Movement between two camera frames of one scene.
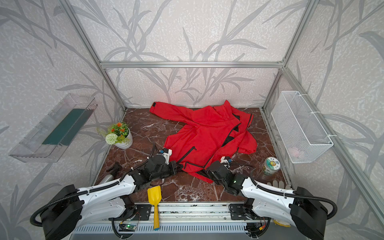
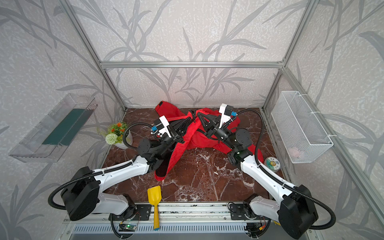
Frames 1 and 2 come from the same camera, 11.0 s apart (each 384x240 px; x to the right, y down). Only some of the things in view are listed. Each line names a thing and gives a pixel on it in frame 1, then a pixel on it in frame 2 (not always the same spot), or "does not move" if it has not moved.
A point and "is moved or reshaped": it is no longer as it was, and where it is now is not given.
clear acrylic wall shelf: [49, 140] does not move
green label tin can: [271, 165] does not move
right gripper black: [210, 169] to [214, 127]
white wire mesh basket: [303, 136] does not move
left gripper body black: [173, 166] to [176, 131]
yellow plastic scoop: [154, 195] does not move
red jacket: [210, 134] is moved or reshaped
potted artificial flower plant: [119, 135] does not move
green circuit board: [130, 227] does not move
